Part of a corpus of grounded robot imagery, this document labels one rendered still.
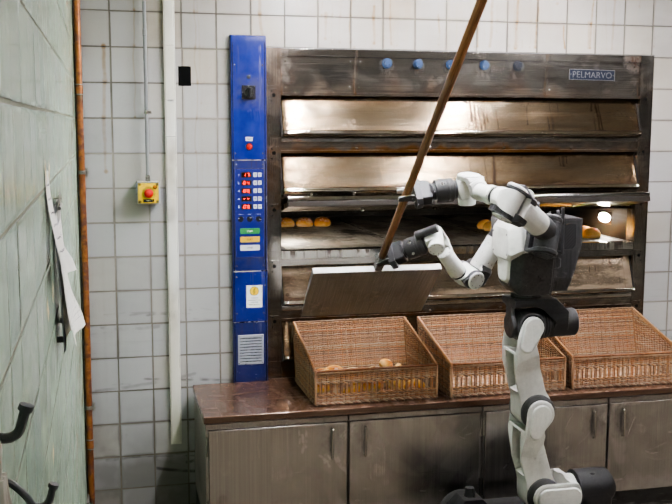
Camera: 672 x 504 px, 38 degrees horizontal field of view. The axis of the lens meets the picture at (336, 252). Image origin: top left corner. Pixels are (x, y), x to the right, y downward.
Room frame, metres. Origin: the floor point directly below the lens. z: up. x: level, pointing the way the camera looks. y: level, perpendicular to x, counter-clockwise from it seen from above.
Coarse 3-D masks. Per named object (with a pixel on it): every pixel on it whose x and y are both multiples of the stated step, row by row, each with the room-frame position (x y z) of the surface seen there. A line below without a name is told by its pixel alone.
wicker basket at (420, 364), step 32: (320, 320) 4.48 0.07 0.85; (352, 320) 4.51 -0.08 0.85; (384, 320) 4.55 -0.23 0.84; (320, 352) 4.44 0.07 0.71; (352, 352) 4.47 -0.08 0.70; (384, 352) 4.51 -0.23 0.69; (416, 352) 4.39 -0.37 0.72; (320, 384) 4.00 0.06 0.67; (352, 384) 4.04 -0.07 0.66; (384, 384) 4.32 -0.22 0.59; (416, 384) 4.11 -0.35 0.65
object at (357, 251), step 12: (624, 240) 4.93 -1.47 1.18; (288, 252) 4.47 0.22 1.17; (300, 252) 4.49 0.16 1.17; (312, 252) 4.50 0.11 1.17; (324, 252) 4.51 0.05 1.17; (336, 252) 4.53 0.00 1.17; (348, 252) 4.54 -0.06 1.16; (360, 252) 4.55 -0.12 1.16; (372, 252) 4.57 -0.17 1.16; (456, 252) 4.66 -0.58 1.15; (468, 252) 4.68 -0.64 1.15
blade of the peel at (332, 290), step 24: (432, 264) 4.05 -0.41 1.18; (312, 288) 4.02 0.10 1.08; (336, 288) 4.05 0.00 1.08; (360, 288) 4.08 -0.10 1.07; (384, 288) 4.11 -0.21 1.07; (408, 288) 4.14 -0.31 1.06; (312, 312) 4.18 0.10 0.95; (336, 312) 4.21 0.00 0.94; (360, 312) 4.24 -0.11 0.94; (384, 312) 4.28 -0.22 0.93
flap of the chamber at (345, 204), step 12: (288, 204) 4.32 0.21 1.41; (300, 204) 4.34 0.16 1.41; (312, 204) 4.35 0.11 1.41; (324, 204) 4.36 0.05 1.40; (336, 204) 4.37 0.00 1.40; (348, 204) 4.39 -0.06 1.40; (360, 204) 4.40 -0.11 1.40; (372, 204) 4.41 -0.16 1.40; (384, 204) 4.43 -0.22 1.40; (396, 204) 4.44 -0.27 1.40; (408, 204) 4.45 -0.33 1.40; (432, 204) 4.48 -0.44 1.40; (444, 204) 4.50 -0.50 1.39; (456, 204) 4.52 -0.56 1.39; (480, 204) 4.57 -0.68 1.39; (540, 204) 4.68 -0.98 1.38; (552, 204) 4.71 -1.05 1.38; (564, 204) 4.73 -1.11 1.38; (576, 204) 4.76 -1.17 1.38; (588, 204) 4.78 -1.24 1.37; (600, 204) 4.81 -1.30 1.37; (612, 204) 4.83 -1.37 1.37; (624, 204) 4.86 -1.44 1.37
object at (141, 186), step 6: (138, 186) 4.25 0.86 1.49; (144, 186) 4.25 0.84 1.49; (150, 186) 4.26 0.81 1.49; (138, 192) 4.25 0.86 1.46; (156, 192) 4.26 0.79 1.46; (138, 198) 4.25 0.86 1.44; (144, 198) 4.25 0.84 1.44; (150, 198) 4.26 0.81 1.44; (156, 198) 4.26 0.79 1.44; (138, 204) 4.25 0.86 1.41
